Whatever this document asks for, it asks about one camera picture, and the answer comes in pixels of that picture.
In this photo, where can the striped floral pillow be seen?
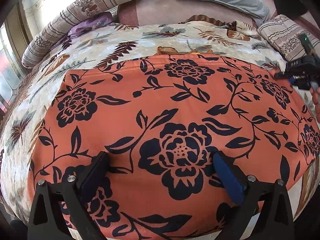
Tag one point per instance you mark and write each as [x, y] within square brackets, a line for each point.
[280, 35]

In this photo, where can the striped rolled blanket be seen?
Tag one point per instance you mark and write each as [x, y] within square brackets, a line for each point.
[82, 10]

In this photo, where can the orange floral shirt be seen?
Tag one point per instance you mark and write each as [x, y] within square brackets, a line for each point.
[160, 120]

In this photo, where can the pink bed sheet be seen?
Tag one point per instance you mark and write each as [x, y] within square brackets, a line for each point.
[155, 12]

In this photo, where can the wooden window frame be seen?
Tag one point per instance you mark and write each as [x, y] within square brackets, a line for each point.
[17, 22]

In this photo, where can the person's right hand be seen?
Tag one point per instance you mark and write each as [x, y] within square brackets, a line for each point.
[317, 105]

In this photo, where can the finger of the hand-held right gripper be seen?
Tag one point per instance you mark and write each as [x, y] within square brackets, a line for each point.
[283, 76]

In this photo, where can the leaf print quilt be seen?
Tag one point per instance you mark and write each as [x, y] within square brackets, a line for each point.
[100, 47]

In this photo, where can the stained glass window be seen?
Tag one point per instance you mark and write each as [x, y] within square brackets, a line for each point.
[7, 75]

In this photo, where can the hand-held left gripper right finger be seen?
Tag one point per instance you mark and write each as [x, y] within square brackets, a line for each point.
[228, 177]

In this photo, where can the purple cloth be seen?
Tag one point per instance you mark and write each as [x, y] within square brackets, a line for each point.
[92, 23]

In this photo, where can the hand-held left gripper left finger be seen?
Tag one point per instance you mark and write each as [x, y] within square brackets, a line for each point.
[93, 173]

